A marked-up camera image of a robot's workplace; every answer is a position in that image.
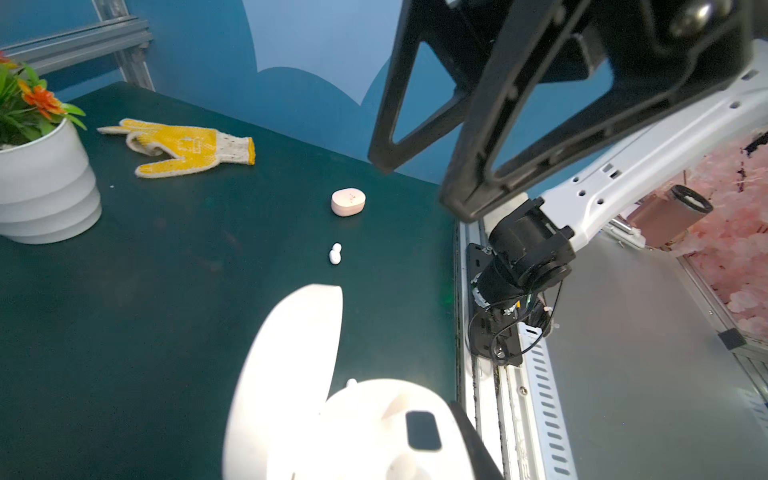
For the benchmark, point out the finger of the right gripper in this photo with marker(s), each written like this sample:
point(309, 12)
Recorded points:
point(510, 132)
point(434, 66)

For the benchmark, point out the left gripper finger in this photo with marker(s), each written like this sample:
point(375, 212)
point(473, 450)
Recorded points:
point(482, 464)

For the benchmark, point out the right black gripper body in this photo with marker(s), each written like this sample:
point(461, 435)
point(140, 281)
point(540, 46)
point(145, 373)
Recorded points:
point(663, 54)

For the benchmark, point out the pink earbud charging case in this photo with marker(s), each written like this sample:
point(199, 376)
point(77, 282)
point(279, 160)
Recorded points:
point(348, 202)

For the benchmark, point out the white earbud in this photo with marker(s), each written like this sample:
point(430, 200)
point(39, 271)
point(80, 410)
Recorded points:
point(334, 254)

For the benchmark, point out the white earbud charging case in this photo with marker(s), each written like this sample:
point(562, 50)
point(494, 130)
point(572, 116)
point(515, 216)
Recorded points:
point(285, 423)

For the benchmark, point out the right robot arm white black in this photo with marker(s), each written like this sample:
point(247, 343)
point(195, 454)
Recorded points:
point(534, 245)

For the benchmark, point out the pink cup black rim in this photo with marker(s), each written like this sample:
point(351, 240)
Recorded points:
point(663, 217)

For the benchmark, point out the pink flower pile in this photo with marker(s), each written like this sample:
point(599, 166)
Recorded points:
point(729, 246)

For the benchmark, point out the yellow work glove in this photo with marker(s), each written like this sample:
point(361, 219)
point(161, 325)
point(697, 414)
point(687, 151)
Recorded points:
point(189, 149)

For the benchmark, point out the white potted flower plant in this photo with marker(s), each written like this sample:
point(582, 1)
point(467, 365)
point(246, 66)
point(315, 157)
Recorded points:
point(49, 191)

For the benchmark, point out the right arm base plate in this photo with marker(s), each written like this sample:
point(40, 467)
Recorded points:
point(502, 332)

